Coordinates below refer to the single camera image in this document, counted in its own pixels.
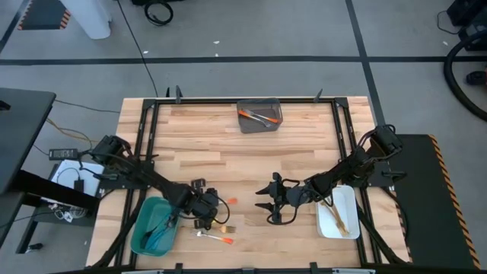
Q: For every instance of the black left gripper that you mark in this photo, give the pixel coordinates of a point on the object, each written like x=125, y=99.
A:
x=203, y=205

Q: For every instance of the black equipment stack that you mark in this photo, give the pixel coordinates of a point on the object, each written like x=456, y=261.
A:
x=472, y=15

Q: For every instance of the teal plastic bin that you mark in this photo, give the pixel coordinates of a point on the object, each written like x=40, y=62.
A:
x=146, y=213

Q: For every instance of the black mat with hazard stripes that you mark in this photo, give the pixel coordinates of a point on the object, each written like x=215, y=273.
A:
x=430, y=228
x=42, y=15

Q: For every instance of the black desk frame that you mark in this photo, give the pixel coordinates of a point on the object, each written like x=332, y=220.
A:
x=57, y=188

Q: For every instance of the white plastic bin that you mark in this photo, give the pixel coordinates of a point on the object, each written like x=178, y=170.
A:
x=352, y=207

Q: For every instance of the grey translucent plastic bin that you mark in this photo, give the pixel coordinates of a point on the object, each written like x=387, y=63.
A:
x=251, y=128

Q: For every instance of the dark grey desk top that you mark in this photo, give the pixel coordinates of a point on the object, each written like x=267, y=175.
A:
x=23, y=133

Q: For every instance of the black power brick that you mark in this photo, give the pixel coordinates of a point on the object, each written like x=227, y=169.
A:
x=62, y=154

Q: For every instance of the white flat box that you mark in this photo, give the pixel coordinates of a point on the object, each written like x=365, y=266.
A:
x=61, y=186

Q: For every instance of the black chair wheel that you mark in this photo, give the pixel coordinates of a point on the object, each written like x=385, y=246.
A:
x=476, y=78

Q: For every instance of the small black charger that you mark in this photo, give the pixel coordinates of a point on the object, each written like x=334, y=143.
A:
x=78, y=185

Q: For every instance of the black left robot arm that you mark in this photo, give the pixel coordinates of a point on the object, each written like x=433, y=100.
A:
x=152, y=179

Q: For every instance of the small black floor object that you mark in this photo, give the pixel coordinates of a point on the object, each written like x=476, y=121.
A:
x=36, y=246

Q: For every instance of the grey metal bracket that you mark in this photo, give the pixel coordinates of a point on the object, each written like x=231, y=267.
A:
x=142, y=271
x=354, y=271

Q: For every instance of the white cylindrical floor stand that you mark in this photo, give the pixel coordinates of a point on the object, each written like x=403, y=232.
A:
x=91, y=19

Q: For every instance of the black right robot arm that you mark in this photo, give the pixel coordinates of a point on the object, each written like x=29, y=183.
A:
x=354, y=163

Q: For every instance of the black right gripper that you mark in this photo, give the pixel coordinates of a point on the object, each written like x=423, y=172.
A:
x=291, y=196

